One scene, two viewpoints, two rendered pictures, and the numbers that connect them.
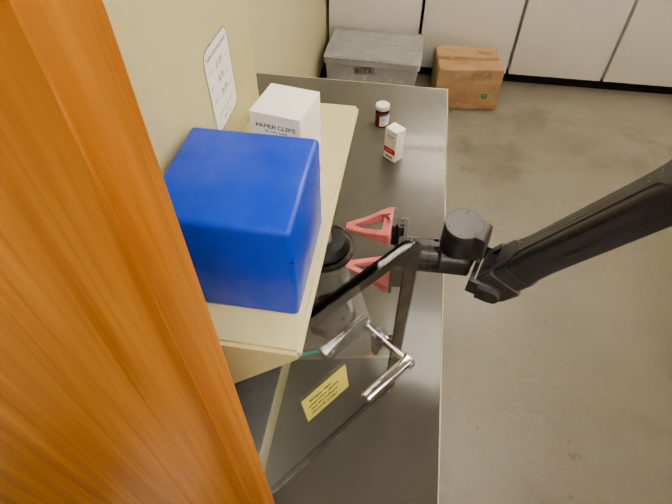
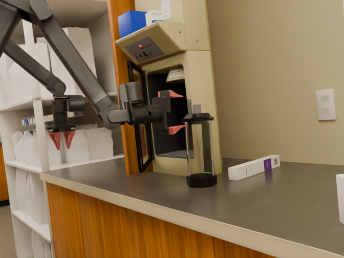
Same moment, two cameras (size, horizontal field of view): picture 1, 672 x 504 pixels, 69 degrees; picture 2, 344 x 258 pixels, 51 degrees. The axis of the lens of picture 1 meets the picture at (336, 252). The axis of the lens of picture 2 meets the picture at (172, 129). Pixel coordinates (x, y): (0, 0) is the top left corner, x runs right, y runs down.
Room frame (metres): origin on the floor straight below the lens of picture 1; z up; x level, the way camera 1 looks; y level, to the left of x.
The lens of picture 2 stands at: (1.39, -0.90, 1.20)
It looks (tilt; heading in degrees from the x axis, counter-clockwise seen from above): 3 degrees down; 135
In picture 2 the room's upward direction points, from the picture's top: 6 degrees counter-clockwise
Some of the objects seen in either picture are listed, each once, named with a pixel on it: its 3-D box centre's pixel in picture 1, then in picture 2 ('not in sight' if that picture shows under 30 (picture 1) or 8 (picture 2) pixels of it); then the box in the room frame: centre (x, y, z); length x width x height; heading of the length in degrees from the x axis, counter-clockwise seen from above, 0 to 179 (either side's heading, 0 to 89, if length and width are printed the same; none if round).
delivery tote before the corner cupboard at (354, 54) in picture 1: (374, 69); not in sight; (3.04, -0.25, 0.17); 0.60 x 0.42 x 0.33; 79
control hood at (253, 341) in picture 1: (279, 231); (148, 45); (0.34, 0.06, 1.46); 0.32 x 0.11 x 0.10; 171
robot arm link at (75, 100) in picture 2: not in sight; (68, 98); (0.01, -0.13, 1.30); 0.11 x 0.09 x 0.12; 70
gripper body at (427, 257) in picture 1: (416, 253); (153, 113); (0.54, -0.13, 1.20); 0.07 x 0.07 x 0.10; 81
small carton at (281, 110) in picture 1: (287, 128); (154, 20); (0.40, 0.05, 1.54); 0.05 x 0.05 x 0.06; 71
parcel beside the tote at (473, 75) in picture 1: (464, 77); not in sight; (2.97, -0.84, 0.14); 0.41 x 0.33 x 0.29; 87
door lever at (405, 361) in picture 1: (380, 369); not in sight; (0.33, -0.06, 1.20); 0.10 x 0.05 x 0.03; 131
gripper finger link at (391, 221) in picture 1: (374, 234); (171, 101); (0.55, -0.06, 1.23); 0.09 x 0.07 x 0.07; 81
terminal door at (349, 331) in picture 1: (327, 388); (140, 116); (0.30, 0.01, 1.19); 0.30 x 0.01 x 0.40; 131
